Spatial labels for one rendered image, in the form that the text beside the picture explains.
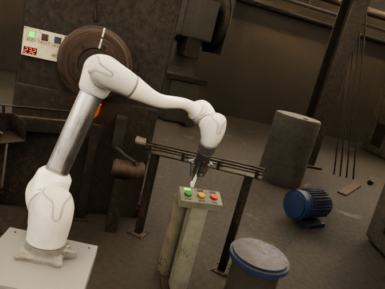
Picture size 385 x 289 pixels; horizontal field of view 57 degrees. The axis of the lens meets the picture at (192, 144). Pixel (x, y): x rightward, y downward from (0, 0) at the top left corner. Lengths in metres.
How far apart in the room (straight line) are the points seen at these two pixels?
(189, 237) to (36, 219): 0.89
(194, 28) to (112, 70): 5.29
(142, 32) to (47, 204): 1.51
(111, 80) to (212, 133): 0.54
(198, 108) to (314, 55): 8.31
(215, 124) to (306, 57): 8.28
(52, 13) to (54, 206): 1.49
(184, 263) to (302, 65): 8.17
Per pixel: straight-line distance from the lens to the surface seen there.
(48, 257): 1.57
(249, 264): 1.86
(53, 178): 1.64
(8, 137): 2.38
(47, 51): 2.61
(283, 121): 4.51
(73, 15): 2.61
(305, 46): 9.80
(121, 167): 2.45
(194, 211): 1.99
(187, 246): 2.09
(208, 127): 1.67
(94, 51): 2.38
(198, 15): 6.67
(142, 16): 2.61
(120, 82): 1.43
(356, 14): 6.14
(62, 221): 1.50
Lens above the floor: 1.34
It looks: 14 degrees down
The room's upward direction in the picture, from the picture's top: 14 degrees clockwise
